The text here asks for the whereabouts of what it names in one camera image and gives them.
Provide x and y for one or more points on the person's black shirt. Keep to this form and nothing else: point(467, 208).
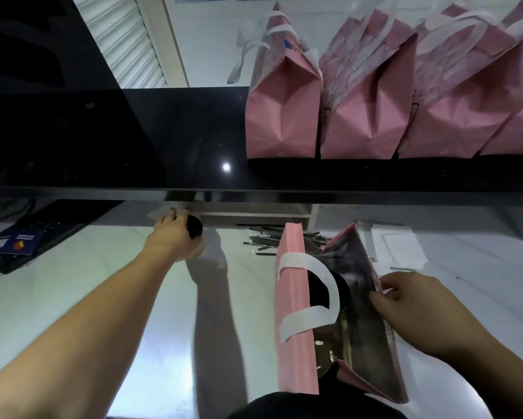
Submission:
point(313, 408)

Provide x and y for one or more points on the tall black glossy cabinet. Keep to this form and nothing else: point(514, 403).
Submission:
point(47, 126)

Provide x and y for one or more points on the stack of white napkins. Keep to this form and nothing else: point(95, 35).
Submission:
point(396, 246)

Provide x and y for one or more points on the person's left forearm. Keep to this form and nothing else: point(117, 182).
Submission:
point(69, 340)

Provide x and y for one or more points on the dark blue box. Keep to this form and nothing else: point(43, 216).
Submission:
point(12, 244)

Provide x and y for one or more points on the black glossy counter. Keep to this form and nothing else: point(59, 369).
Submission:
point(191, 135)

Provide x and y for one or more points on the cream shutter side frame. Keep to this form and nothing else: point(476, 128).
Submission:
point(163, 39)

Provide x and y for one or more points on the white roller shutter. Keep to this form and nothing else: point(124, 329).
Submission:
point(121, 43)

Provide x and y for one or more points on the pile of straws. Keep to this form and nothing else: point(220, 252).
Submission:
point(265, 239)

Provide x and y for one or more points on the black-lid paper cup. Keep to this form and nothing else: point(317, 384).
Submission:
point(318, 288)
point(195, 226)

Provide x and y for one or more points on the person's left hand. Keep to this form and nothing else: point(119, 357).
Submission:
point(169, 239)

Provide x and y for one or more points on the person's right hand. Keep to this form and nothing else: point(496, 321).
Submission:
point(423, 314)

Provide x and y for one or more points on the black low shelf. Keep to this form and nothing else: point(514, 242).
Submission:
point(60, 222)

